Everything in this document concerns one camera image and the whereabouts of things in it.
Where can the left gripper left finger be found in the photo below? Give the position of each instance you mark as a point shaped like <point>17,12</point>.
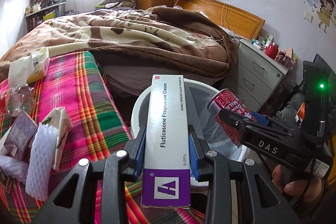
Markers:
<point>74,199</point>

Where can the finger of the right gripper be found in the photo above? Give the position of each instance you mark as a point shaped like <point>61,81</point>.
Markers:
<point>252,124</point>
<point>260,119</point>

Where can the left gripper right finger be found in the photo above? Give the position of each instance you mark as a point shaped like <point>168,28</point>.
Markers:
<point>258,200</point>

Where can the red cartoon drink can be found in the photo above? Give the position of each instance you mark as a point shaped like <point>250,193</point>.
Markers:
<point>225,99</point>

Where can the white foam fruit net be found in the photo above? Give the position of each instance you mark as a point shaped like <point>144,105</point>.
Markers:
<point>41,162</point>

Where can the purple drink carton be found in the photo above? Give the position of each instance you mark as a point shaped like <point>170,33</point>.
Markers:
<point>19,135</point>

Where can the cream leaf-print paper bag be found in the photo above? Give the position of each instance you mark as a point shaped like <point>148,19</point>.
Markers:
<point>59,119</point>

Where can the white purple cream box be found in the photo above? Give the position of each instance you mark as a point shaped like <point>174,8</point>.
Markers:
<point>166,169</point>

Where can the crushed clear plastic bottle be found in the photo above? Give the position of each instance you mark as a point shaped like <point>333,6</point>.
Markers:
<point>15,100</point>

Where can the white round trash bin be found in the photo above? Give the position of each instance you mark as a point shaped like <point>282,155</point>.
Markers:
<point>198,96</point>

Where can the right hand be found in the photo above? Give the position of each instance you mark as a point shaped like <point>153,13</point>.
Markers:
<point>296,188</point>

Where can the grey drawer nightstand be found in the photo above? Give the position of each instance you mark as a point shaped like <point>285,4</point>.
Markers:
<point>255,76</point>

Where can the red jar on nightstand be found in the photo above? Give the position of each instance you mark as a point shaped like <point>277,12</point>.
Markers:
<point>272,50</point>

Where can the black chair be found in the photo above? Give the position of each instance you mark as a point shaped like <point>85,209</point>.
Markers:
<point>288,113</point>

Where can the wooden headboard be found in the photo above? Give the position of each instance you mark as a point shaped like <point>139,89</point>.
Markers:
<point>230,17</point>

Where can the pink plaid bed cloth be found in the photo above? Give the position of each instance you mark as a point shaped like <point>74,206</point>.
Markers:
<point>75,82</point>

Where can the brown beige blanket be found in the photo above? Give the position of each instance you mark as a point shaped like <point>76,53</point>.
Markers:
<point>165,37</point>

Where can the tissue pack yellow white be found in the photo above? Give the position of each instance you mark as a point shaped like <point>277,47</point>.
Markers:
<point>29,69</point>

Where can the cluttered side shelf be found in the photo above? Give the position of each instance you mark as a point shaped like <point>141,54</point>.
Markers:
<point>38,17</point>

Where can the girl wall sticker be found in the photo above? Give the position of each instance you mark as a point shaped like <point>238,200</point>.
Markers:
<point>325,14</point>

